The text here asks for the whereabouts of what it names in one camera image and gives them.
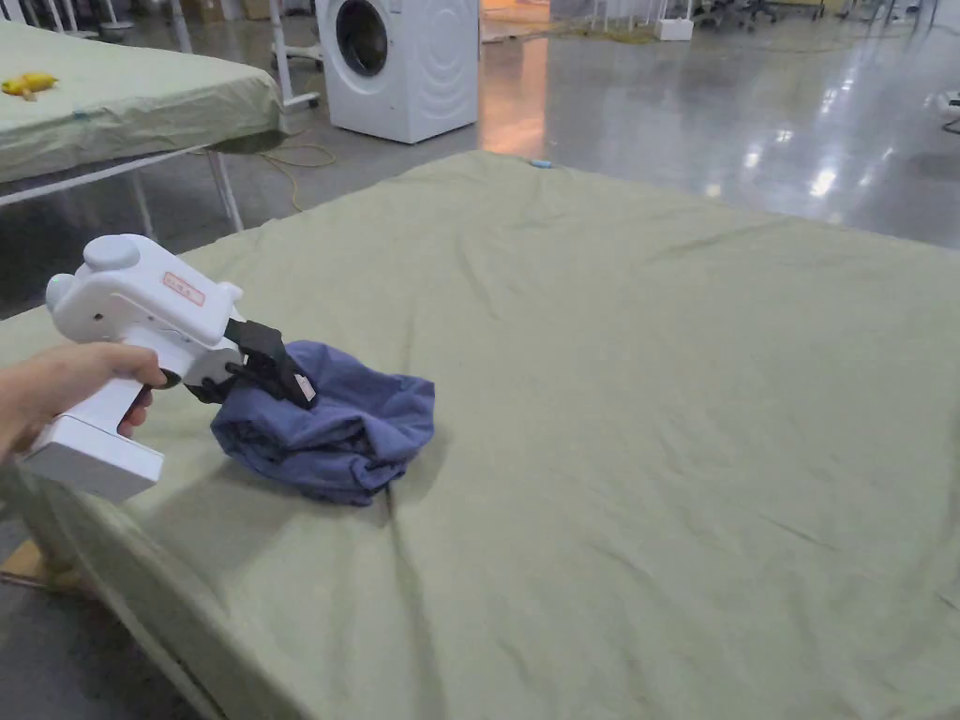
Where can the person's left hand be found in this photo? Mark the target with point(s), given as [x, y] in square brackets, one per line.
[52, 382]

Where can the dark blue garment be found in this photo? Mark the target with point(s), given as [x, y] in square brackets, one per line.
[337, 442]

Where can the white washing machine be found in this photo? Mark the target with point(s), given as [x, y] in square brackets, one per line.
[420, 67]

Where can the white box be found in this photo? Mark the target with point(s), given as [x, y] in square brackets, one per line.
[675, 28]

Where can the yellow soft toy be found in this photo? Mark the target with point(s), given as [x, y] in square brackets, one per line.
[28, 84]

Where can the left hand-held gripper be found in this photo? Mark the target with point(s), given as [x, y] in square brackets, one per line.
[142, 304]

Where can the bed with pale green sheet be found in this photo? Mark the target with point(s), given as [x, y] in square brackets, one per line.
[637, 420]

